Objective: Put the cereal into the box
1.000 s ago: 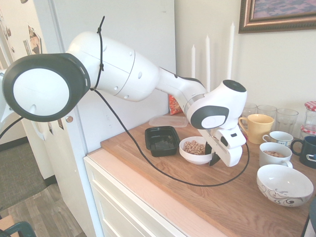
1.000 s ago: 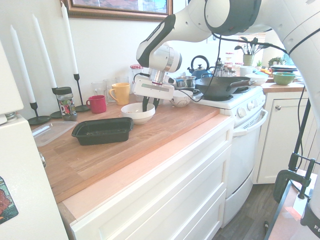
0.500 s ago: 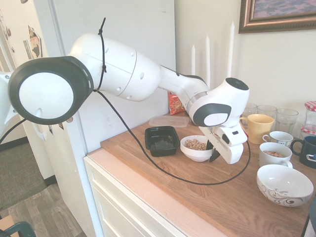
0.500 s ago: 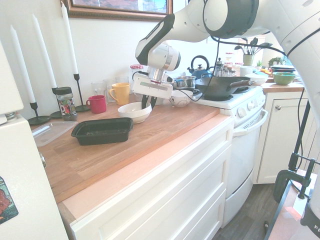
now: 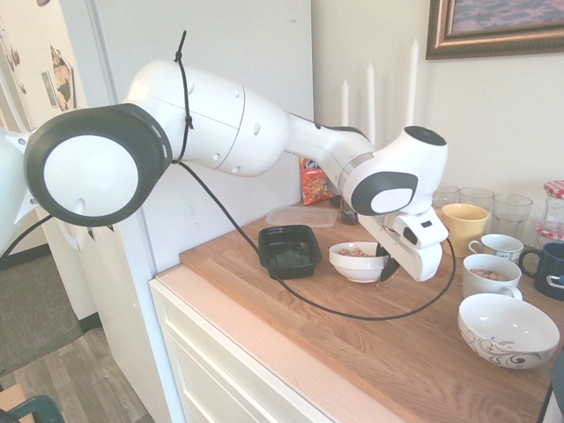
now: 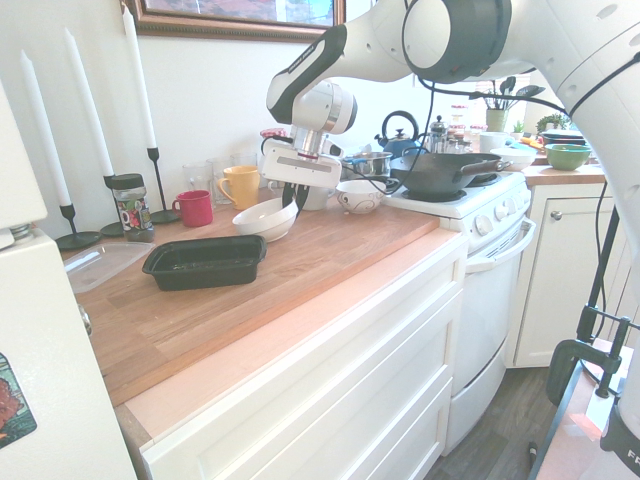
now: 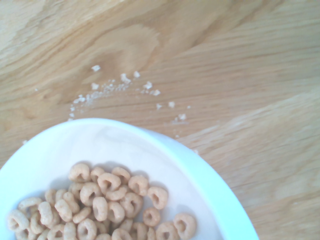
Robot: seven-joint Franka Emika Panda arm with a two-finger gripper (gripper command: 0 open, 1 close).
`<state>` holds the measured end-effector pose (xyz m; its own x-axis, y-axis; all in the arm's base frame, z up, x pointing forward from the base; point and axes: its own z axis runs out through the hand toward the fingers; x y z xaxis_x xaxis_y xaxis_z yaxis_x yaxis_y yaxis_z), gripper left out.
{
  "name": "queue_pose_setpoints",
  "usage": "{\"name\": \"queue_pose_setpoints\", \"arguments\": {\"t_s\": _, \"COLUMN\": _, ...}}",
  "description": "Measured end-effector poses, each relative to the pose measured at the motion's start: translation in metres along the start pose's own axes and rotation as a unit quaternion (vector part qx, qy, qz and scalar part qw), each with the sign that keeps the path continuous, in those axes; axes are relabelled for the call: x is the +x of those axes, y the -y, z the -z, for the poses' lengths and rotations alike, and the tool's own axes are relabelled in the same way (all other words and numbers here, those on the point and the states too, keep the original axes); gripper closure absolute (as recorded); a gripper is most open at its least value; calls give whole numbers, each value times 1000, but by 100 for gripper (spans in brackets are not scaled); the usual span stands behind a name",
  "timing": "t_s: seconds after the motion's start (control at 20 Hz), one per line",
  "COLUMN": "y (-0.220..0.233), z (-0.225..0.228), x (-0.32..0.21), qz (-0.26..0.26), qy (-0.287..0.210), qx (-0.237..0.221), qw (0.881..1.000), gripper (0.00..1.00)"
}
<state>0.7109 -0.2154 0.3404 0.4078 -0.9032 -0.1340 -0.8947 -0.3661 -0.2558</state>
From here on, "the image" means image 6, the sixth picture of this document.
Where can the framed picture brown frame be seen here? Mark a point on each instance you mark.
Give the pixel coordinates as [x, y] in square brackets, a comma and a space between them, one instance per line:
[220, 22]

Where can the plain white bowl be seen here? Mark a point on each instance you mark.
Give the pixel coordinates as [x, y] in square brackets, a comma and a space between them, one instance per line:
[262, 222]

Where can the steel cooking pot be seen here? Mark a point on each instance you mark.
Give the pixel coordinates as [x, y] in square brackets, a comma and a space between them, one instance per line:
[370, 165]

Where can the green bowl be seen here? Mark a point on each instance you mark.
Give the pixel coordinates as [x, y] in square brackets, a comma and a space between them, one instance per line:
[567, 157]

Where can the large white mug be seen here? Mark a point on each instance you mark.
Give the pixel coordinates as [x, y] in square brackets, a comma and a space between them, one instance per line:
[317, 199]

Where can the white cup by window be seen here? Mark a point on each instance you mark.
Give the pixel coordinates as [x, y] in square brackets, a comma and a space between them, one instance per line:
[492, 141]

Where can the tall white taper candle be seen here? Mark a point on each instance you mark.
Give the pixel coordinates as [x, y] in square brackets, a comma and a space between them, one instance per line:
[140, 80]

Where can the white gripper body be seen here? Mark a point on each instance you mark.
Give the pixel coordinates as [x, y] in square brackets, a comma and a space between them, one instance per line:
[300, 167]

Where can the robot mounting table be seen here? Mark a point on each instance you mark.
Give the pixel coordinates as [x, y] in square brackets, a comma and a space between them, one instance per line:
[570, 440]

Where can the black plastic food box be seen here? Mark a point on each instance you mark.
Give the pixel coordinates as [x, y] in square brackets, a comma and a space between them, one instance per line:
[202, 265]

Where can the clear drinking glass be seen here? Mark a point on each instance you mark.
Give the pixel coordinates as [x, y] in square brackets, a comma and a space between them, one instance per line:
[245, 159]
[217, 170]
[196, 176]

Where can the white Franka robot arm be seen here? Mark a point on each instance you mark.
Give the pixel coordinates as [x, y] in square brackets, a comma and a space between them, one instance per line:
[450, 45]

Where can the white bowl swirl pattern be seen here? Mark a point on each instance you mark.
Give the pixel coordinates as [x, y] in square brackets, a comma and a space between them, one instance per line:
[360, 197]

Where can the green potted plant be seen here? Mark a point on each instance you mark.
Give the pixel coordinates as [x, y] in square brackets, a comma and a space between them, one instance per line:
[550, 122]

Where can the tall jar red checked lid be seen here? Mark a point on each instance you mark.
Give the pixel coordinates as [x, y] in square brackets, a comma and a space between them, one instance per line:
[272, 134]

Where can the white fridge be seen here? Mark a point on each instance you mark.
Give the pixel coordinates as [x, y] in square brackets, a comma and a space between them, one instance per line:
[45, 350]

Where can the white door cabinet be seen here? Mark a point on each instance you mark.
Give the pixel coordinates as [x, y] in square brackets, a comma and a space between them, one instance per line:
[565, 280]

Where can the blue kettle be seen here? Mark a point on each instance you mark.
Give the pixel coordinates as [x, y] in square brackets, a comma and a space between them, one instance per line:
[400, 142]

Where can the small jar red lid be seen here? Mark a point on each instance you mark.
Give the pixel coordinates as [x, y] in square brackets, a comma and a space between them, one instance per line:
[459, 112]

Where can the colourful fridge magnet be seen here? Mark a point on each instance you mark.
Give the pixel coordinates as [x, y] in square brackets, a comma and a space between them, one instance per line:
[12, 405]

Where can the white stove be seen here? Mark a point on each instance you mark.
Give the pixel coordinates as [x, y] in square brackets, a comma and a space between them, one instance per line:
[490, 300]

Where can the black camera stand pole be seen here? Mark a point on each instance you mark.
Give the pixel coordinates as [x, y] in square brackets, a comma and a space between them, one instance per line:
[600, 270]

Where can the wide white serving bowl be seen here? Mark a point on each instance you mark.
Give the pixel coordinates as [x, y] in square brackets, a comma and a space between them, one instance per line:
[515, 157]

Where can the spice jar with black lid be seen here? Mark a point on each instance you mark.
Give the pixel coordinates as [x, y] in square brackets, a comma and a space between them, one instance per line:
[132, 210]

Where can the medium white taper candle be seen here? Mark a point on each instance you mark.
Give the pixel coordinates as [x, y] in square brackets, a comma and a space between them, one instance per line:
[90, 105]

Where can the pale utensil crock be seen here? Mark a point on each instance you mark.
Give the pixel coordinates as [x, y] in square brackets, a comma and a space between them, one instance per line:
[496, 121]

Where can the white drawer cabinet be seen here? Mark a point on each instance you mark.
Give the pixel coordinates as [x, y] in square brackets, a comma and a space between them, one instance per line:
[325, 380]

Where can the black wok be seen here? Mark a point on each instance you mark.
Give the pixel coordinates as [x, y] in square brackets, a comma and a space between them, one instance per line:
[435, 175]

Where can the clear plastic lid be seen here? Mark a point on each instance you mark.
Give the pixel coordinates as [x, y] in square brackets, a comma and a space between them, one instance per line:
[100, 265]

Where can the medium black candlestick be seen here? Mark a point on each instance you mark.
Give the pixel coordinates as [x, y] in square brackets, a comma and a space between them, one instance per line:
[111, 227]

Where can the short white taper candle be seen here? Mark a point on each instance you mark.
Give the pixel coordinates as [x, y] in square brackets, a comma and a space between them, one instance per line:
[45, 130]

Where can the tall black candlestick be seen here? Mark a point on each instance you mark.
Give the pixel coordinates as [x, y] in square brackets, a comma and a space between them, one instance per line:
[161, 190]

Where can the black screw clamp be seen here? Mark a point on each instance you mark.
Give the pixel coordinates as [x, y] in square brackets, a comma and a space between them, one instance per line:
[565, 360]

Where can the glass French press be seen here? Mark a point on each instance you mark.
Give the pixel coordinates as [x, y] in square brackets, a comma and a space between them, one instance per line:
[439, 137]

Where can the short black candlestick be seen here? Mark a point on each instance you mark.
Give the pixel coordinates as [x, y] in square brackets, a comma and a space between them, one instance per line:
[75, 239]

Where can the dark flat plate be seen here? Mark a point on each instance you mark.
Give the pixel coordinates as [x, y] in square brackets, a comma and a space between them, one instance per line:
[562, 137]

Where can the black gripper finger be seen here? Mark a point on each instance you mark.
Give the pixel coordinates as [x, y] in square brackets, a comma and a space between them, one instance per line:
[300, 200]
[288, 195]

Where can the yellow mug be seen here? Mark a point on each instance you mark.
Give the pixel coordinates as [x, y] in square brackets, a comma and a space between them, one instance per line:
[244, 187]

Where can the red mug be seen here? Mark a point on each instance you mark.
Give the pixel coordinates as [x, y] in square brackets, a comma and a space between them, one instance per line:
[196, 209]

